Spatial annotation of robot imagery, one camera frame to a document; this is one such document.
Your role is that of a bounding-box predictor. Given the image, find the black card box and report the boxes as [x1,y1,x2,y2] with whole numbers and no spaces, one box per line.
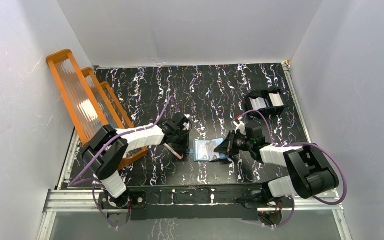
[244,88,288,117]

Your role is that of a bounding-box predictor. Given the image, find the blue leather card holder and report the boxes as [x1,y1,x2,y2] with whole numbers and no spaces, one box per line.
[193,138,229,162]

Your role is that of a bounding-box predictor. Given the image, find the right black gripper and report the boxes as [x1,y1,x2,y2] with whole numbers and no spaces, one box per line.
[214,130,253,155]

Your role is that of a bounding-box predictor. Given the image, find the white pink pen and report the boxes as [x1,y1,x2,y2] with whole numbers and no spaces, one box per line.
[163,143,183,160]

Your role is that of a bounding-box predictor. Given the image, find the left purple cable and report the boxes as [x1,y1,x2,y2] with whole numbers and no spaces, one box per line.
[68,95,180,229]

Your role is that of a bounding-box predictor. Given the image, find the purple cable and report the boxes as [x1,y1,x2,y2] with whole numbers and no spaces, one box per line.
[238,109,349,229]
[68,95,180,229]

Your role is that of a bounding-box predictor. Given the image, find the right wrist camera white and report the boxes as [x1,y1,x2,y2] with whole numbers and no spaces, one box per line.
[232,116,246,134]

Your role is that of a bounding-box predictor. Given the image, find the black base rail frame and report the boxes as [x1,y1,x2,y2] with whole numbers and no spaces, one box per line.
[42,182,345,229]

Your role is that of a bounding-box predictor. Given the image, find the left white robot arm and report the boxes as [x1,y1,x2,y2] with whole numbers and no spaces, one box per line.
[80,112,192,208]

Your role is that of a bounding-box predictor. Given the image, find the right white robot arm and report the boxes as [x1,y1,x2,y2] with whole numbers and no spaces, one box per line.
[214,120,340,207]

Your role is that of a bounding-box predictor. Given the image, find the rear white card stack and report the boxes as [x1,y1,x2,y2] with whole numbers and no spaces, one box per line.
[269,93,284,107]

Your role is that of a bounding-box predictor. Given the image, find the orange tiered organizer rack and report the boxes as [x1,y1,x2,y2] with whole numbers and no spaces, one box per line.
[46,49,150,171]

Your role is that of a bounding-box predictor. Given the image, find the white credit card stack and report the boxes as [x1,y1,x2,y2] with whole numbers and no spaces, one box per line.
[249,97,268,111]

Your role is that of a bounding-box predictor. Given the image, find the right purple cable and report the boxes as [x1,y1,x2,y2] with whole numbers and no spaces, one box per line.
[238,109,349,229]

